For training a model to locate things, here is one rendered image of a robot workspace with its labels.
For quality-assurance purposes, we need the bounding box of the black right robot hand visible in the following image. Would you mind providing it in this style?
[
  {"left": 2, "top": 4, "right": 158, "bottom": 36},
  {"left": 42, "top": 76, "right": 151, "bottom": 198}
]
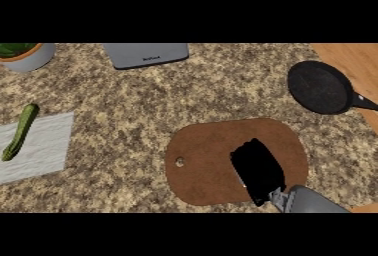
[{"left": 229, "top": 137, "right": 288, "bottom": 208}]

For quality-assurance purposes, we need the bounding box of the brown wooden cutting board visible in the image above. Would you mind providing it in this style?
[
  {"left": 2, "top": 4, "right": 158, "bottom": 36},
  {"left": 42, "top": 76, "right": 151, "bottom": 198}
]
[{"left": 164, "top": 117, "right": 310, "bottom": 207}]

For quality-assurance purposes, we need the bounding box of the black frying pan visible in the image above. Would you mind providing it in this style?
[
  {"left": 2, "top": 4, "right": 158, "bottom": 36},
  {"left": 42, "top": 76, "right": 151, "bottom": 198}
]
[{"left": 287, "top": 60, "right": 378, "bottom": 116}]

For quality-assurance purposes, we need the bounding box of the pale wooden board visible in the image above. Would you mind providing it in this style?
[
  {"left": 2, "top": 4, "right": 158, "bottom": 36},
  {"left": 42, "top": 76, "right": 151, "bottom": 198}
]
[{"left": 309, "top": 42, "right": 378, "bottom": 134}]

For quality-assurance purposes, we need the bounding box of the grey flat appliance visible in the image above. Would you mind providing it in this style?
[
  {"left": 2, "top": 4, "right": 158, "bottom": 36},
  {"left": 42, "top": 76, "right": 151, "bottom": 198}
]
[{"left": 102, "top": 42, "right": 192, "bottom": 71}]

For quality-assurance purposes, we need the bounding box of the white cloth placemat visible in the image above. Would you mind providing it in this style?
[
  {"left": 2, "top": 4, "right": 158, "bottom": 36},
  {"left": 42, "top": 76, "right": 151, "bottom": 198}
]
[{"left": 0, "top": 111, "right": 77, "bottom": 185}]

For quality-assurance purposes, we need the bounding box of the green cucumber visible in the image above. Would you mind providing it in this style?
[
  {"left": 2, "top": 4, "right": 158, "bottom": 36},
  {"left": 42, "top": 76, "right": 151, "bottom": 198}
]
[{"left": 0, "top": 103, "right": 42, "bottom": 163}]

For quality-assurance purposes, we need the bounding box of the grey potted green plant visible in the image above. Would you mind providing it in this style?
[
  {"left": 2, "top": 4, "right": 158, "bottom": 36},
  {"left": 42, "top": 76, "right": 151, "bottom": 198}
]
[{"left": 0, "top": 42, "right": 58, "bottom": 74}]

